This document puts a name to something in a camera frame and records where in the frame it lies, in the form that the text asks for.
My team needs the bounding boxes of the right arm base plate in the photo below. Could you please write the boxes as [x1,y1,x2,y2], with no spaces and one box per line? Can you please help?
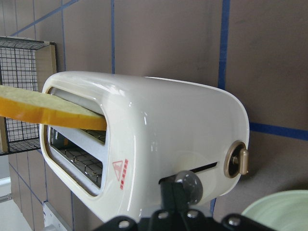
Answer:
[43,201,72,231]

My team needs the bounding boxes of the bread slice in toaster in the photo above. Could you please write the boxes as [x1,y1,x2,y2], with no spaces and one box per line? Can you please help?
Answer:
[0,85,107,130]

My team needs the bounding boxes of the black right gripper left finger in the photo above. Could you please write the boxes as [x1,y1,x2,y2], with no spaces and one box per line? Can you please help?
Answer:
[148,182,175,231]

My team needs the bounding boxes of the wire grid shelf with wood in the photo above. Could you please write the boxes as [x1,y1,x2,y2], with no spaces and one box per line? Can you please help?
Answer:
[0,36,57,155]

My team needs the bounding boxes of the white two-slot toaster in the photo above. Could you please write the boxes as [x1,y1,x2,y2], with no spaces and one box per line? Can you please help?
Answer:
[39,71,249,222]

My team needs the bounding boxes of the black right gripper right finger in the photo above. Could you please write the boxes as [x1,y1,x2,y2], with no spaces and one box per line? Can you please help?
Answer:
[173,183,206,231]

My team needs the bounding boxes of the light green plate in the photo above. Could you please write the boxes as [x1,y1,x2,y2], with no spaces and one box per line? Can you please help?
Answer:
[242,190,308,231]

